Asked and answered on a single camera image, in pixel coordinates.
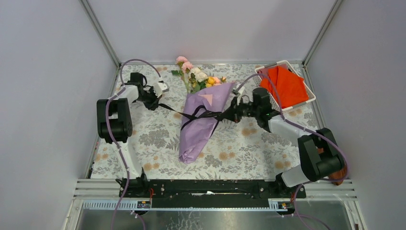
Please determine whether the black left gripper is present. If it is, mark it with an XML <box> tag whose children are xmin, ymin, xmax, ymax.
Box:
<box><xmin>134</xmin><ymin>86</ymin><xmax>161</xmax><ymax>110</ymax></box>

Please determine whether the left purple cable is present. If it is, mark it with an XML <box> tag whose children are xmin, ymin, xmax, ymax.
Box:
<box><xmin>104</xmin><ymin>59</ymin><xmax>163</xmax><ymax>230</ymax></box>

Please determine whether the black strap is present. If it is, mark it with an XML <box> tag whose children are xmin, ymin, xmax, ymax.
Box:
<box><xmin>158</xmin><ymin>103</ymin><xmax>229</xmax><ymax>143</ymax></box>

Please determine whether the purple cable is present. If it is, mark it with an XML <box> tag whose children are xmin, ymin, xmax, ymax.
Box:
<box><xmin>104</xmin><ymin>59</ymin><xmax>163</xmax><ymax>230</ymax></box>
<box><xmin>233</xmin><ymin>73</ymin><xmax>350</xmax><ymax>230</ymax></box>

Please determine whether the white fake flower stem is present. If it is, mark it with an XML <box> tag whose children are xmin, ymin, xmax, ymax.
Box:
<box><xmin>188</xmin><ymin>67</ymin><xmax>208</xmax><ymax>93</ymax></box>

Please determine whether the pink and purple wrapping paper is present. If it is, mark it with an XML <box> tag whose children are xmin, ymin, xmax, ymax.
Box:
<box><xmin>179</xmin><ymin>83</ymin><xmax>235</xmax><ymax>163</ymax></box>

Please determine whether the orange folded paper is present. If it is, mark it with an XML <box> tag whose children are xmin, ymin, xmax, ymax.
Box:
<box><xmin>259</xmin><ymin>66</ymin><xmax>309</xmax><ymax>109</ymax></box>

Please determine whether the brown cloth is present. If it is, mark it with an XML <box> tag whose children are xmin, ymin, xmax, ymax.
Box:
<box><xmin>328</xmin><ymin>166</ymin><xmax>348</xmax><ymax>186</ymax></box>

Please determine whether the yellow fake flower bunch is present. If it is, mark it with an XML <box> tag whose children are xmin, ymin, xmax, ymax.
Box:
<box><xmin>203</xmin><ymin>76</ymin><xmax>226</xmax><ymax>88</ymax></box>

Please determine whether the floral patterned tablecloth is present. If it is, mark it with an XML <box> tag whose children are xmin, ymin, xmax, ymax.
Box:
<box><xmin>90</xmin><ymin>63</ymin><xmax>330</xmax><ymax>181</ymax></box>

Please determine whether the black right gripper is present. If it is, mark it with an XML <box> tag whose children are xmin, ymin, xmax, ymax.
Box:
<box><xmin>220</xmin><ymin>96</ymin><xmax>259</xmax><ymax>124</ymax></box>

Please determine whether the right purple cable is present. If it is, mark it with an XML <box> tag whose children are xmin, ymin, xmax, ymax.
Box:
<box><xmin>233</xmin><ymin>73</ymin><xmax>350</xmax><ymax>230</ymax></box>

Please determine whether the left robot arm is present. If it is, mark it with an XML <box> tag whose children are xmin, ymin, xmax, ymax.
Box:
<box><xmin>96</xmin><ymin>72</ymin><xmax>169</xmax><ymax>197</ymax></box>

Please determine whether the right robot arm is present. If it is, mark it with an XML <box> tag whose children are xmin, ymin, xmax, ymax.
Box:
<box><xmin>217</xmin><ymin>88</ymin><xmax>346</xmax><ymax>197</ymax></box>

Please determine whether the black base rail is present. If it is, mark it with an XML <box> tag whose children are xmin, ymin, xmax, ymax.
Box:
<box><xmin>115</xmin><ymin>179</ymin><xmax>296</xmax><ymax>208</ymax></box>

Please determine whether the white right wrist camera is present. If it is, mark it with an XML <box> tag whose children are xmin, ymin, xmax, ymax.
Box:
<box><xmin>233</xmin><ymin>84</ymin><xmax>245</xmax><ymax>105</ymax></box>

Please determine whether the pink fake flower stem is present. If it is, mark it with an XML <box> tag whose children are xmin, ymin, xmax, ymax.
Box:
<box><xmin>171</xmin><ymin>56</ymin><xmax>193</xmax><ymax>93</ymax></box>

